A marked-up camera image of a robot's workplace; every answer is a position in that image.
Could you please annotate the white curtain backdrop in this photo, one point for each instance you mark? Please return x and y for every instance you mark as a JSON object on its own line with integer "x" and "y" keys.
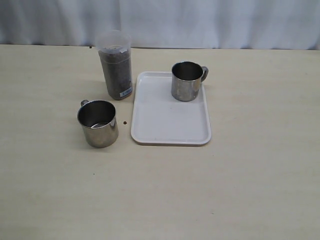
{"x": 191, "y": 24}

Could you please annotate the steel mug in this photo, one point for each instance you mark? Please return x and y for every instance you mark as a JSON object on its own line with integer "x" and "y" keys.
{"x": 186, "y": 81}
{"x": 98, "y": 121}

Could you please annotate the white plastic tray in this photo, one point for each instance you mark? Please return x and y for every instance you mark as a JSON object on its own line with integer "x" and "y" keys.
{"x": 159, "y": 119}

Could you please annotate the translucent plastic tumbler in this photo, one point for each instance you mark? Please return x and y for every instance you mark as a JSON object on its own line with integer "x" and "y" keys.
{"x": 114, "y": 39}

